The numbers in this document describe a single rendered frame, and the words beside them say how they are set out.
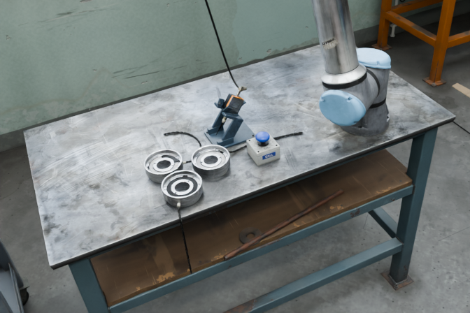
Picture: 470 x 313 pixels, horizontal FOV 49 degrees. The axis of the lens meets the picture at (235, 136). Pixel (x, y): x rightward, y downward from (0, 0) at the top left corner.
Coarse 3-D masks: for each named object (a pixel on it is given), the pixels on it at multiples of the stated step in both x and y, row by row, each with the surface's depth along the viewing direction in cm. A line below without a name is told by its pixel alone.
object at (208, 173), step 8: (200, 152) 144; (224, 152) 143; (192, 160) 140; (208, 160) 144; (216, 160) 143; (200, 168) 137; (208, 168) 137; (216, 168) 137; (224, 168) 138; (200, 176) 140; (208, 176) 138; (216, 176) 139
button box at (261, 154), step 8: (248, 144) 144; (256, 144) 143; (264, 144) 142; (272, 144) 142; (248, 152) 146; (256, 152) 140; (264, 152) 140; (272, 152) 141; (256, 160) 142; (264, 160) 142; (272, 160) 143
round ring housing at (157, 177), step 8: (152, 152) 144; (160, 152) 145; (168, 152) 145; (176, 152) 143; (152, 160) 143; (160, 160) 143; (168, 160) 143; (160, 168) 144; (168, 168) 140; (176, 168) 138; (152, 176) 138; (160, 176) 137
